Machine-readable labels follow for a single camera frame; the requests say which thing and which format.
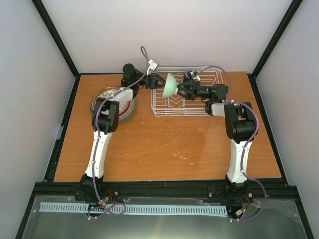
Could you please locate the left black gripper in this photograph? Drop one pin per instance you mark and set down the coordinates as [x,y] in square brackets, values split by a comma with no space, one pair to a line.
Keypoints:
[150,82]

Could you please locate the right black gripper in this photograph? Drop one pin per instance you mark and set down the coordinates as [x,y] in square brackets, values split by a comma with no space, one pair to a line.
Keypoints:
[195,89]

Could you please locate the dark blue mug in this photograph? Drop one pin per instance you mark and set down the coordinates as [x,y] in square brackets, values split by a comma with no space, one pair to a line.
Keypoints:
[186,77]

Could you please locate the mint green bowl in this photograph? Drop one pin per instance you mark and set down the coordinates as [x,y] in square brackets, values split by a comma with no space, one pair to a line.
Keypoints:
[170,88]

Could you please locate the floral patterned bowl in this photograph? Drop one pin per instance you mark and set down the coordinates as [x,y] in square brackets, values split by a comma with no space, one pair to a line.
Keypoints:
[121,98]

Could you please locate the red and teal plate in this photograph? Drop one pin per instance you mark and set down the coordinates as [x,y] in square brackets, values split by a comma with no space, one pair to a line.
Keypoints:
[124,108]

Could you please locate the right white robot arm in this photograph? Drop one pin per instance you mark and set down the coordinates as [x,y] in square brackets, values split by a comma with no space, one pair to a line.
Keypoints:
[241,123]

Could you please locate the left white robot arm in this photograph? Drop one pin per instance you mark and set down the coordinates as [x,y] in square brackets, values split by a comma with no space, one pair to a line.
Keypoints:
[106,117]

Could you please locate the large grey rimmed plate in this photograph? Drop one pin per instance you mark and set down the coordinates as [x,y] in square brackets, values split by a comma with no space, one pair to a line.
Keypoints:
[108,91]

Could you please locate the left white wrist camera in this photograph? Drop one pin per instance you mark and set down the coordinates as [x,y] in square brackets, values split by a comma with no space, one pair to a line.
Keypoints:
[152,66]

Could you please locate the white wire dish rack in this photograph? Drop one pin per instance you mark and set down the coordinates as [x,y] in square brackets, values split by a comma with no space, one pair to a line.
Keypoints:
[177,105]

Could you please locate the black left frame post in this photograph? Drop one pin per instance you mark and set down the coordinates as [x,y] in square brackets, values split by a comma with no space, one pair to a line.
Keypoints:
[38,4]

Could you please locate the black frame post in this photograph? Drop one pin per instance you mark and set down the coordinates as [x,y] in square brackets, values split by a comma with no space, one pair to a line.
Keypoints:
[38,4]
[288,16]

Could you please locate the black right frame post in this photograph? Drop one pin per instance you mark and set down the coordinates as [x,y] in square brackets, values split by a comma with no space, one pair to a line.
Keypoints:
[288,16]

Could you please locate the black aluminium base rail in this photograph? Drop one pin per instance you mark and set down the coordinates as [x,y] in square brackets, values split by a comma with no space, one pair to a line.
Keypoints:
[212,191]

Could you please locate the light blue cable duct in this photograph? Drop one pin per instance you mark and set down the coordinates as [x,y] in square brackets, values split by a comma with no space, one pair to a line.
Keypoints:
[130,209]

